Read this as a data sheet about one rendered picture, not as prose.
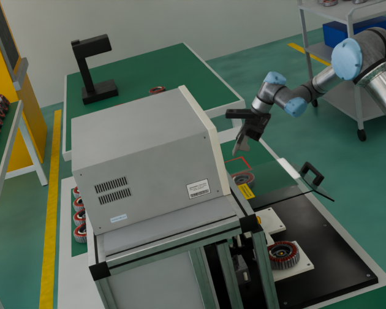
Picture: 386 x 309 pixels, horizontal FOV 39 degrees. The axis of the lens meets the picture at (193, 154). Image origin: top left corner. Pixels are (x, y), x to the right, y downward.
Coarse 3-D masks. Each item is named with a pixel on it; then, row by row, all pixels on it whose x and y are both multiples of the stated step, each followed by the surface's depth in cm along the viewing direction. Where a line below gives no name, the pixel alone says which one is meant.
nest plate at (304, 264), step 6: (300, 252) 176; (300, 258) 173; (306, 258) 172; (300, 264) 170; (306, 264) 169; (312, 264) 169; (276, 270) 170; (282, 270) 169; (288, 270) 169; (294, 270) 168; (300, 270) 168; (306, 270) 168; (276, 276) 168; (282, 276) 167; (288, 276) 168
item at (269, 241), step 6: (246, 234) 167; (264, 234) 165; (234, 240) 169; (246, 240) 165; (270, 240) 168; (234, 246) 166; (246, 246) 165; (252, 246) 166; (234, 252) 165; (240, 252) 166; (234, 258) 170
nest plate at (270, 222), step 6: (264, 210) 203; (270, 210) 202; (264, 216) 199; (270, 216) 198; (276, 216) 197; (264, 222) 196; (270, 222) 195; (276, 222) 194; (264, 228) 192; (270, 228) 191; (276, 228) 191; (282, 228) 190; (270, 234) 190
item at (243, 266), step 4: (240, 256) 174; (232, 260) 173; (240, 260) 172; (236, 264) 170; (240, 264) 170; (244, 264) 170; (236, 268) 169; (240, 268) 168; (244, 268) 168; (236, 272) 168; (240, 272) 168; (248, 272) 169; (236, 276) 168; (240, 276) 169; (248, 276) 169; (240, 280) 169; (244, 280) 170; (248, 280) 170
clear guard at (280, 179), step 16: (288, 160) 175; (240, 176) 170; (256, 176) 168; (272, 176) 166; (288, 176) 164; (304, 176) 165; (256, 192) 159; (272, 192) 157; (288, 192) 155; (304, 192) 153; (320, 192) 156; (256, 208) 152
